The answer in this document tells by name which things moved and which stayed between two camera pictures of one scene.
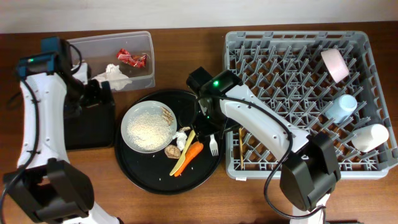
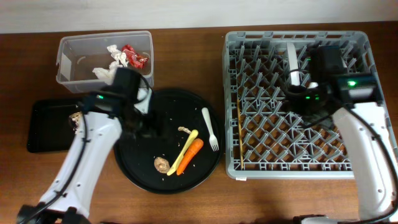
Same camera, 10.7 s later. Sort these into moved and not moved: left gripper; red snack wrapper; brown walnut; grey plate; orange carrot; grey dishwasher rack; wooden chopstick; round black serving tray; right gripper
Moved: right gripper; brown walnut; grey plate; red snack wrapper; left gripper
Not moved: grey dishwasher rack; round black serving tray; orange carrot; wooden chopstick
